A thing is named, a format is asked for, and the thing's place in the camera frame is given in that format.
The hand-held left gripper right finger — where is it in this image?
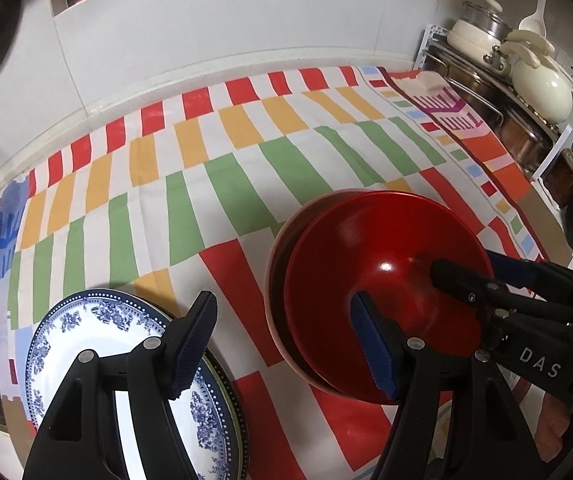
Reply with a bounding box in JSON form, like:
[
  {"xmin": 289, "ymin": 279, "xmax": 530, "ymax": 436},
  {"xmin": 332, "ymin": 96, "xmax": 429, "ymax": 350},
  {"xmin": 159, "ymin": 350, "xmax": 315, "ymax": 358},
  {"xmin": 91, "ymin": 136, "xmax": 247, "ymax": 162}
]
[{"xmin": 351, "ymin": 290, "xmax": 542, "ymax": 480}]

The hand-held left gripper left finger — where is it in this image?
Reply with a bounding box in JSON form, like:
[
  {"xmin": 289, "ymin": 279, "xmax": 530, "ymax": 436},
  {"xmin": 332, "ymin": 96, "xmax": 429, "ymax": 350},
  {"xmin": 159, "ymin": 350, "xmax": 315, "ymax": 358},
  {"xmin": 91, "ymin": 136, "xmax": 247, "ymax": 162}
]
[{"xmin": 24, "ymin": 290, "xmax": 217, "ymax": 480}]

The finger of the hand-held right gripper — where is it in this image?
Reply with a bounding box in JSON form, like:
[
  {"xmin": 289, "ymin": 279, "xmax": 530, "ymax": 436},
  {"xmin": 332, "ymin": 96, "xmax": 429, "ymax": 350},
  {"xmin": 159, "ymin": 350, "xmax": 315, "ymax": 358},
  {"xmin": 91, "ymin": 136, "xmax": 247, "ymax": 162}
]
[
  {"xmin": 429, "ymin": 258, "xmax": 517, "ymax": 319},
  {"xmin": 488, "ymin": 251, "xmax": 548, "ymax": 289}
]

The blue floral white plate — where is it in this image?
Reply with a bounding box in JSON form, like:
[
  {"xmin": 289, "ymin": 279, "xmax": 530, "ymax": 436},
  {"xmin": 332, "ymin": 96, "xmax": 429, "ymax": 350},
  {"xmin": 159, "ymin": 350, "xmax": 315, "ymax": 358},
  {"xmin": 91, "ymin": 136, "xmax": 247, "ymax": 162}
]
[
  {"xmin": 25, "ymin": 287, "xmax": 240, "ymax": 480},
  {"xmin": 201, "ymin": 355, "xmax": 243, "ymax": 480}
]

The red and black bowl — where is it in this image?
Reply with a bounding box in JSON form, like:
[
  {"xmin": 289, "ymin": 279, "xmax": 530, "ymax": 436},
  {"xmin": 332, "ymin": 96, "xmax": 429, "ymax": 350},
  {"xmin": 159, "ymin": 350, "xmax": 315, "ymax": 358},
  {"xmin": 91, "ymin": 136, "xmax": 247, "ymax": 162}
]
[{"xmin": 283, "ymin": 191, "xmax": 497, "ymax": 406}]

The green plate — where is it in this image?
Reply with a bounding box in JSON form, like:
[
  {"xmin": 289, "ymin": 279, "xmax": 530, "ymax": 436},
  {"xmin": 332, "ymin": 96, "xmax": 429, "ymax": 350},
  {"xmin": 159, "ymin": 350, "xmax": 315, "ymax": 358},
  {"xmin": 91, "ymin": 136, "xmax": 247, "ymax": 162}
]
[{"xmin": 206, "ymin": 350, "xmax": 250, "ymax": 480}]

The pink bowl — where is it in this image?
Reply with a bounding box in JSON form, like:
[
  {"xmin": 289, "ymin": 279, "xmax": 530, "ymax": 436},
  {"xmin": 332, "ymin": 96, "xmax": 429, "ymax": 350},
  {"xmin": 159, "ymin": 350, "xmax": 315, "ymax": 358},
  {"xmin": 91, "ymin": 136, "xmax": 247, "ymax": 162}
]
[{"xmin": 264, "ymin": 189, "xmax": 397, "ymax": 396}]

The person's right hand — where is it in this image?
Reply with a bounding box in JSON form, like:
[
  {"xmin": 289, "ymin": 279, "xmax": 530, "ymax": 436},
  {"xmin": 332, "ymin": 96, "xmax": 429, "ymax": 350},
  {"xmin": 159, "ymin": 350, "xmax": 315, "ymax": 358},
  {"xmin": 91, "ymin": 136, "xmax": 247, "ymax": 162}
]
[{"xmin": 537, "ymin": 394, "xmax": 573, "ymax": 467}]

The glass jar with brown contents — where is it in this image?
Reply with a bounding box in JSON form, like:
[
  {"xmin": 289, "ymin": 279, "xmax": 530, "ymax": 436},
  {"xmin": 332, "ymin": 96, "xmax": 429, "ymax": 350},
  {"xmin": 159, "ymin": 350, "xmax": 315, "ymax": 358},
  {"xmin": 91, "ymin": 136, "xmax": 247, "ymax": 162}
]
[{"xmin": 541, "ymin": 142, "xmax": 573, "ymax": 206}]

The red bordered patterned cloth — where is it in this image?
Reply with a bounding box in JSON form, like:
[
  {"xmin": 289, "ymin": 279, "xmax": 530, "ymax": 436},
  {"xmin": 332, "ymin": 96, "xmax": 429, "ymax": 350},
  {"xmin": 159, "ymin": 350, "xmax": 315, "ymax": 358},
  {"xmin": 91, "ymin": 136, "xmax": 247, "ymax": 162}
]
[{"xmin": 359, "ymin": 65, "xmax": 552, "ymax": 266}]

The stainless steel pot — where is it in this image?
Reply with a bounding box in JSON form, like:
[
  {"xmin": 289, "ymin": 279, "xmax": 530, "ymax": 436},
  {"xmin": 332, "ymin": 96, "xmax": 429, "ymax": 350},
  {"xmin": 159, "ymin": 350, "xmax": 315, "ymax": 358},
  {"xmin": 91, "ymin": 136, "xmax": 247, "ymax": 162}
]
[
  {"xmin": 497, "ymin": 110, "xmax": 552, "ymax": 171},
  {"xmin": 447, "ymin": 67, "xmax": 505, "ymax": 116}
]

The colourful striped tablecloth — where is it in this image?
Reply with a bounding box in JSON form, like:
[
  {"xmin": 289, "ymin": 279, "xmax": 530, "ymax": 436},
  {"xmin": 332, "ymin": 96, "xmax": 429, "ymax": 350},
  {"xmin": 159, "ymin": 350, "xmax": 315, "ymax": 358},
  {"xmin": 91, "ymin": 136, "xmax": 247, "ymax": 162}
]
[{"xmin": 0, "ymin": 65, "xmax": 552, "ymax": 480}]

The round cream pot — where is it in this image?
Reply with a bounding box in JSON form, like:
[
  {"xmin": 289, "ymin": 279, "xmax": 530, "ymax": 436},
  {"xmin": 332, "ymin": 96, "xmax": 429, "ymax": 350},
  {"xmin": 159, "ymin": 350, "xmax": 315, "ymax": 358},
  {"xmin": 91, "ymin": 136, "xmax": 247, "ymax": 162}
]
[{"xmin": 499, "ymin": 30, "xmax": 573, "ymax": 125}]

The cream pot with glass lid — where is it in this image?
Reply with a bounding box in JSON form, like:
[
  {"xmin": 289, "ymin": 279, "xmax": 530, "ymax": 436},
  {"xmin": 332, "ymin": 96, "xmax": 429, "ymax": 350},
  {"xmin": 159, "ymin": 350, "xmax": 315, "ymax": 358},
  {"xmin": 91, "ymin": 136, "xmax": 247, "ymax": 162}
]
[{"xmin": 447, "ymin": 0, "xmax": 515, "ymax": 73}]

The metal pot rack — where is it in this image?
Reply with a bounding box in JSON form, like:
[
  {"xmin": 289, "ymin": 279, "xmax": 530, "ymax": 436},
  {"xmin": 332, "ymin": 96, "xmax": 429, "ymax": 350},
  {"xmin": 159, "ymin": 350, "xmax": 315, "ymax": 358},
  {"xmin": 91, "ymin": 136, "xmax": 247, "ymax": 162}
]
[{"xmin": 419, "ymin": 24, "xmax": 573, "ymax": 181}]

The white rice paddle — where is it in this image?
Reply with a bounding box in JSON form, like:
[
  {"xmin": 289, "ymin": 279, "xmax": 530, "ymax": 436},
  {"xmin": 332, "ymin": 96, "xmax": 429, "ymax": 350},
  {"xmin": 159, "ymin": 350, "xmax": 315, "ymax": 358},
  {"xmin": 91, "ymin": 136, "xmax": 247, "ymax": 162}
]
[{"xmin": 518, "ymin": 0, "xmax": 550, "ymax": 39}]

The white wall socket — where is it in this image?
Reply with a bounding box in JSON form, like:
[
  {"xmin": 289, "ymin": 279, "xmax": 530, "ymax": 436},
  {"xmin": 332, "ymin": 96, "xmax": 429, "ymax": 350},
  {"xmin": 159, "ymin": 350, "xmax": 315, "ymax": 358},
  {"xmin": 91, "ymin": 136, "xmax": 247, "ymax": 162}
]
[{"xmin": 557, "ymin": 50, "xmax": 573, "ymax": 92}]

